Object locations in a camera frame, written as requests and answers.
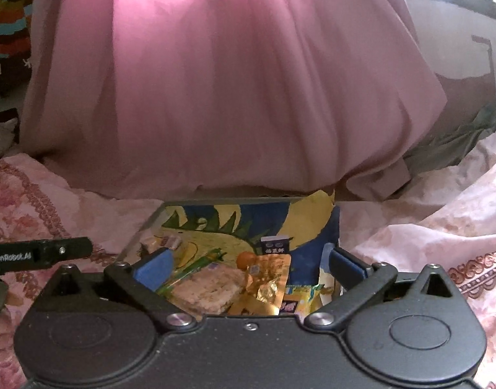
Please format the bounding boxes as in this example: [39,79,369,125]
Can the colourful printed bag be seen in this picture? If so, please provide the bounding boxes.
[0,0,35,99]

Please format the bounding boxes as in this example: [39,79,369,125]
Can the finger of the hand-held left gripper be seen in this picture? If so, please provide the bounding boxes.
[41,237,94,269]

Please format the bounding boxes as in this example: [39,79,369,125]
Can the pink curtain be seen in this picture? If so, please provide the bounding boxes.
[21,0,450,204]

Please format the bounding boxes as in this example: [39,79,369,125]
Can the small orange snack packet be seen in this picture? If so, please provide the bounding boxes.
[251,253,293,305]

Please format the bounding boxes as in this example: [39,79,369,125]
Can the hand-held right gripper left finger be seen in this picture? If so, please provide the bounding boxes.
[49,247,198,330]

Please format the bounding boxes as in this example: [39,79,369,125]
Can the square rice cracker packet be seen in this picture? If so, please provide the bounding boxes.
[171,265,249,316]

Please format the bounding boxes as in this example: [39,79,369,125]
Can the green cloth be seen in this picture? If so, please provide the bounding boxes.
[404,103,496,173]

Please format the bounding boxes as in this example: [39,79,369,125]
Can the green and white snack packet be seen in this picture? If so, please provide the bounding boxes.
[157,251,228,296]

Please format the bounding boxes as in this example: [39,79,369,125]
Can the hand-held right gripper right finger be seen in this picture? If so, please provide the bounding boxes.
[304,243,462,330]

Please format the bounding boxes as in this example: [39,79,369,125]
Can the clear packet with orange snack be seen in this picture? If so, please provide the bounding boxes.
[236,251,257,272]

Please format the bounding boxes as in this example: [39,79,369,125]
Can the blue and yellow cardboard box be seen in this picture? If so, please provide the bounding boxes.
[117,190,342,317]

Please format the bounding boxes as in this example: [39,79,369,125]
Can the yellow biscuit packet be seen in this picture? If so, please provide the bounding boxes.
[278,281,342,317]

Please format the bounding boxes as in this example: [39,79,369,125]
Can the dark blue stick sachet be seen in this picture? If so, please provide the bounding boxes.
[259,235,291,257]

